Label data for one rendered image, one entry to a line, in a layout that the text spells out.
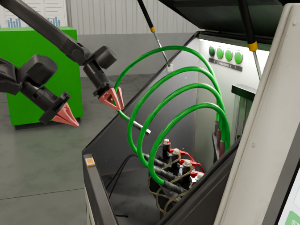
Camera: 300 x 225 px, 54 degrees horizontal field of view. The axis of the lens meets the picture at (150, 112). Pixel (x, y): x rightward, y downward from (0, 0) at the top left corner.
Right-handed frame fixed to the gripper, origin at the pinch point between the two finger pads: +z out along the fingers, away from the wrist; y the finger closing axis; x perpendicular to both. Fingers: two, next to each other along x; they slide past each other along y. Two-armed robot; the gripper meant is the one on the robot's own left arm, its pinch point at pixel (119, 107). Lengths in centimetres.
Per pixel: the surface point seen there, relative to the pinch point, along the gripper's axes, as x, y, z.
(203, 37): -35.8, 27.5, -5.9
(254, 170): -31, -31, 37
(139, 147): -8.4, -22.3, 17.6
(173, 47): -28.2, 1.8, -3.7
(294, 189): -36, -39, 41
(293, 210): -34, -40, 44
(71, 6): 176, 480, -370
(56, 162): 171, 155, -39
